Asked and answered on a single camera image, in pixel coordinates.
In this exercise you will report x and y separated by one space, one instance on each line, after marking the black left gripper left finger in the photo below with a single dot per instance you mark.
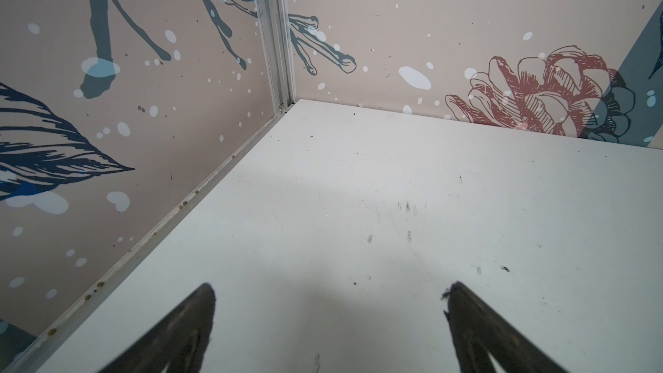
177 343

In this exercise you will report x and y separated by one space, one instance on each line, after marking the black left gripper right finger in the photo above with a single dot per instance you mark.
481 337

